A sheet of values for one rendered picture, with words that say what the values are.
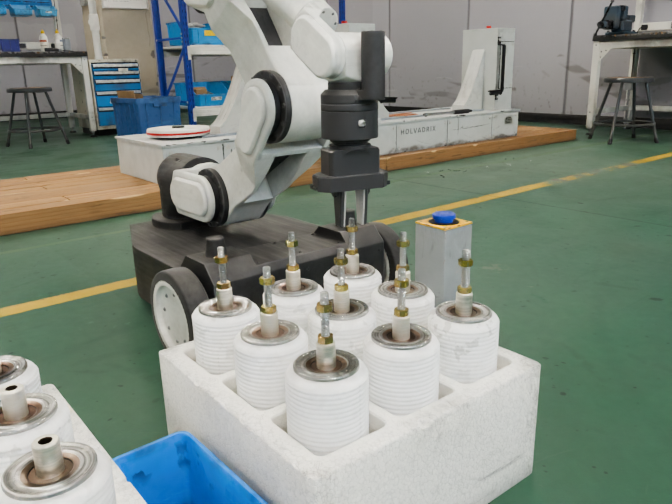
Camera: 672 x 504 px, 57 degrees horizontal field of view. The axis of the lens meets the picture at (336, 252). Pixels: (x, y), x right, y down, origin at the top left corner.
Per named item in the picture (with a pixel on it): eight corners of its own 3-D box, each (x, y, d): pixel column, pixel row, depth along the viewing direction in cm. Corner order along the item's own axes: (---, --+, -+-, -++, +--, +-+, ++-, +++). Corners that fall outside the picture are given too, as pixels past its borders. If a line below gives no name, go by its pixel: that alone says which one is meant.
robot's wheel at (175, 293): (154, 349, 133) (144, 261, 127) (176, 342, 136) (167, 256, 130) (198, 383, 118) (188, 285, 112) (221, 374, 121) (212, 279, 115)
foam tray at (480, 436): (169, 455, 96) (157, 350, 91) (359, 376, 119) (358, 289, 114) (319, 621, 67) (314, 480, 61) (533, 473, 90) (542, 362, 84)
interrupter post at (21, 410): (1, 416, 61) (-5, 387, 60) (27, 408, 63) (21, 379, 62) (6, 427, 60) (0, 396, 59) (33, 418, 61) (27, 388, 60)
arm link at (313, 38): (323, 88, 89) (276, 37, 95) (368, 86, 94) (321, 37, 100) (339, 48, 84) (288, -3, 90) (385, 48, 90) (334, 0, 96)
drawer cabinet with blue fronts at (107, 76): (80, 132, 618) (70, 60, 598) (125, 128, 646) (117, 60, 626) (100, 136, 574) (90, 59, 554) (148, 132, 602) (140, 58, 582)
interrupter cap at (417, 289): (437, 290, 93) (437, 286, 93) (408, 305, 87) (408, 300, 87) (397, 280, 98) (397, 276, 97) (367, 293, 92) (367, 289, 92)
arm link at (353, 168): (373, 179, 104) (373, 106, 100) (401, 188, 95) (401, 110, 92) (303, 186, 99) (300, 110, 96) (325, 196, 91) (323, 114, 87)
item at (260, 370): (228, 454, 84) (217, 333, 79) (283, 427, 90) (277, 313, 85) (270, 487, 77) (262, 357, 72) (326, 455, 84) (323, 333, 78)
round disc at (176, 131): (136, 137, 302) (135, 126, 300) (193, 132, 320) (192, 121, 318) (163, 142, 279) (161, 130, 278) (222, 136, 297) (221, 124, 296)
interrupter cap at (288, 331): (229, 335, 79) (228, 330, 79) (275, 319, 84) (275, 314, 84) (264, 354, 74) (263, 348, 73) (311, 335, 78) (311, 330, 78)
